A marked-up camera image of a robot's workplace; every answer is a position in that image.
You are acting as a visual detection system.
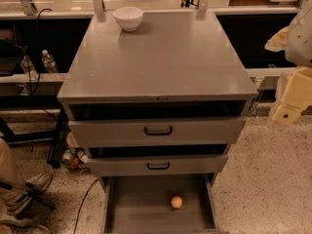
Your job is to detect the black table frame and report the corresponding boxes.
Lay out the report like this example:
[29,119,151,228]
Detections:
[0,96,66,168]

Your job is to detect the clutter of small items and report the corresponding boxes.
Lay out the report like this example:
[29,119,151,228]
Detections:
[61,132,90,172]

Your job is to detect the black tripod stand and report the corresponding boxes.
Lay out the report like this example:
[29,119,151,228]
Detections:
[0,181,56,210]

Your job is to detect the grey metal drawer cabinet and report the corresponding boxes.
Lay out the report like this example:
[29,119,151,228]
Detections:
[57,10,259,187]

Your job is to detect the orange fruit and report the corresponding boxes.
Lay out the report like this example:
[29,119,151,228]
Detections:
[171,196,182,209]

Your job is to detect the clear plastic water bottle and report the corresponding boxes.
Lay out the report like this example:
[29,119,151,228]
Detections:
[41,50,59,73]

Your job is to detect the person's leg beige trousers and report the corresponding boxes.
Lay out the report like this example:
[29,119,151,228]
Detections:
[0,138,26,206]

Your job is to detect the grey middle drawer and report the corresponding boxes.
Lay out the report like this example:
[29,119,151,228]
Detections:
[88,155,228,176]

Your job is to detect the grey open bottom drawer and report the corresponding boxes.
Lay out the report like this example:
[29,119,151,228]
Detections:
[101,175,229,234]

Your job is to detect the white ceramic bowl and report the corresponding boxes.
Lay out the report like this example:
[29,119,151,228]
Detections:
[113,7,143,31]

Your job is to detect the black floor cable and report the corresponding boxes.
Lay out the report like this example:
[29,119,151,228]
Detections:
[72,176,99,234]

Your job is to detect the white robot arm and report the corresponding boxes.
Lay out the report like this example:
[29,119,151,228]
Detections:
[264,3,312,126]

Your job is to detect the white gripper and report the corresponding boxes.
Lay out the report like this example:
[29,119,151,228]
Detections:
[272,66,312,126]

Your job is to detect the black power cable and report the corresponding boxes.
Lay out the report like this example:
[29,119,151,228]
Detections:
[14,7,59,122]

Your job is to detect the grey sneaker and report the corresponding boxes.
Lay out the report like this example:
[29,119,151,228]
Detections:
[1,172,53,215]

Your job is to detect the grey top drawer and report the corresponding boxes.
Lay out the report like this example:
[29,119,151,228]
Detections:
[69,117,246,148]

